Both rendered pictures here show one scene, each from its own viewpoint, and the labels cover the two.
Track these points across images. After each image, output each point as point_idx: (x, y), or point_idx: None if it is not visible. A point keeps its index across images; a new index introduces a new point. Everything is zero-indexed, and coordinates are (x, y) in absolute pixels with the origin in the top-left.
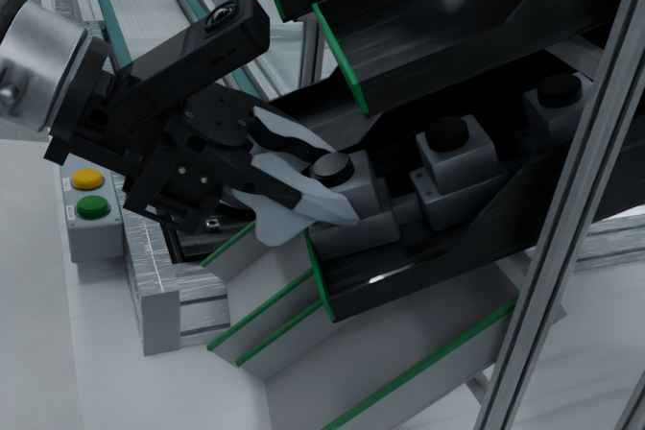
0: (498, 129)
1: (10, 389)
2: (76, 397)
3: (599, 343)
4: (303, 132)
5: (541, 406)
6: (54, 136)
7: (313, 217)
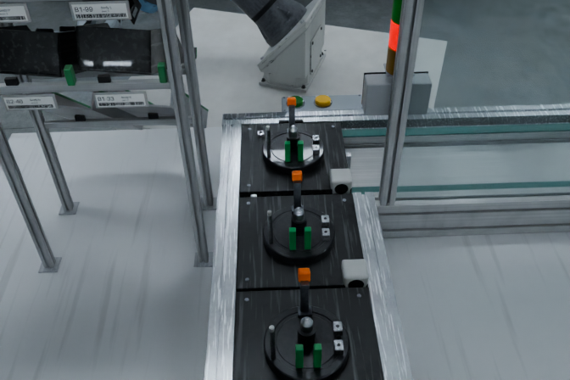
0: None
1: (224, 111)
2: (211, 126)
3: (139, 349)
4: (110, 19)
5: (115, 286)
6: None
7: None
